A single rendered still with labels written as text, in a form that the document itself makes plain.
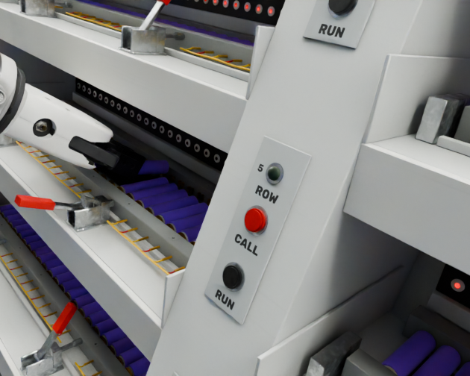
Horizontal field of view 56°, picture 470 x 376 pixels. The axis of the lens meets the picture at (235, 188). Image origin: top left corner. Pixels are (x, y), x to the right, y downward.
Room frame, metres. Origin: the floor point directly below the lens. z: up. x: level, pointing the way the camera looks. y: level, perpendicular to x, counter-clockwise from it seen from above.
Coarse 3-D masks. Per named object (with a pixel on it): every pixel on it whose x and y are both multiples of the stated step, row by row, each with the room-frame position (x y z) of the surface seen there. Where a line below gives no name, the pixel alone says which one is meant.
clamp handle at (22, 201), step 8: (16, 200) 0.39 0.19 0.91; (24, 200) 0.39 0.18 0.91; (32, 200) 0.40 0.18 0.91; (40, 200) 0.40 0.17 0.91; (48, 200) 0.41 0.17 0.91; (40, 208) 0.40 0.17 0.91; (48, 208) 0.41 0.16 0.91; (56, 208) 0.42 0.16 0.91; (64, 208) 0.42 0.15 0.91; (72, 208) 0.43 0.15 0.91; (80, 208) 0.44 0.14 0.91
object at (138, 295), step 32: (64, 96) 0.84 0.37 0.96; (128, 128) 0.69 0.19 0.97; (0, 160) 0.57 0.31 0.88; (32, 160) 0.58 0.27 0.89; (192, 160) 0.58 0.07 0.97; (32, 192) 0.50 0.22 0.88; (64, 192) 0.51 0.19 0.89; (32, 224) 0.50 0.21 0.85; (64, 224) 0.44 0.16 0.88; (64, 256) 0.44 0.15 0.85; (96, 256) 0.40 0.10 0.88; (128, 256) 0.41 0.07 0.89; (96, 288) 0.39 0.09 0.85; (128, 288) 0.36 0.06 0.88; (160, 288) 0.37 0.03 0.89; (128, 320) 0.35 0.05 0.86; (160, 320) 0.33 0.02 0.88
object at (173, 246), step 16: (48, 160) 0.56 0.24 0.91; (64, 160) 0.55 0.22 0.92; (80, 176) 0.52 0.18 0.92; (96, 176) 0.51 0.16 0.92; (80, 192) 0.49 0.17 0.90; (96, 192) 0.49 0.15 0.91; (112, 192) 0.48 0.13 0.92; (112, 208) 0.47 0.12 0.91; (128, 208) 0.45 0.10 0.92; (144, 208) 0.46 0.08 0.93; (112, 224) 0.44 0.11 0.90; (128, 224) 0.45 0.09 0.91; (144, 224) 0.43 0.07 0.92; (160, 224) 0.43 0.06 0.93; (128, 240) 0.42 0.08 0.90; (160, 240) 0.41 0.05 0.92; (176, 240) 0.41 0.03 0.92; (176, 256) 0.39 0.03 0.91
